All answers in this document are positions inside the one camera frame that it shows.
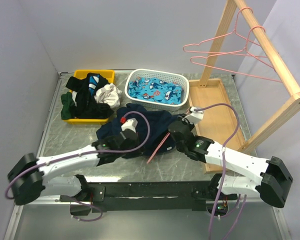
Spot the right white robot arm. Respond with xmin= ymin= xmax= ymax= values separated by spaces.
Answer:
xmin=167 ymin=116 xmax=293 ymax=208

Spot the yellow plastic bin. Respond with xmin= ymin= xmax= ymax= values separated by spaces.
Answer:
xmin=60 ymin=69 xmax=115 ymax=125

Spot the black garment with blue print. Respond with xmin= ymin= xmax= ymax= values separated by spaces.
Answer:
xmin=66 ymin=72 xmax=114 ymax=119

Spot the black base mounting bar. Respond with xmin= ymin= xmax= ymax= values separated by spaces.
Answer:
xmin=59 ymin=179 xmax=238 ymax=216

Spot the white plastic basket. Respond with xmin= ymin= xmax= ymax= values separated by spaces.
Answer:
xmin=124 ymin=68 xmax=190 ymax=112

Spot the dark green garment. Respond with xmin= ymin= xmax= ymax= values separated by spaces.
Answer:
xmin=60 ymin=92 xmax=76 ymax=120

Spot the white crumpled garment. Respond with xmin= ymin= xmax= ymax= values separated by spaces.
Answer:
xmin=94 ymin=83 xmax=123 ymax=109

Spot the navy blue t shirt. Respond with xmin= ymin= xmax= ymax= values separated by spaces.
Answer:
xmin=96 ymin=103 xmax=178 ymax=157

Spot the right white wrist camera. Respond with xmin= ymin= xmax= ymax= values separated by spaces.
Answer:
xmin=185 ymin=106 xmax=204 ymax=125

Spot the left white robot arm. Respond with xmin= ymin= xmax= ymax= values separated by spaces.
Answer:
xmin=6 ymin=129 xmax=146 ymax=206

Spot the pink wire hanger front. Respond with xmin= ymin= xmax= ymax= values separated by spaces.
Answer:
xmin=146 ymin=132 xmax=170 ymax=164

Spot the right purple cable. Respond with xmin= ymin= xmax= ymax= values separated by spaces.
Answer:
xmin=194 ymin=102 xmax=247 ymax=240

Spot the wooden clothes rack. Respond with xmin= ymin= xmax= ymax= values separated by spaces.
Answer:
xmin=190 ymin=0 xmax=300 ymax=176

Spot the blue shark print cloth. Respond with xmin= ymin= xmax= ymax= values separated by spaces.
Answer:
xmin=127 ymin=77 xmax=184 ymax=105

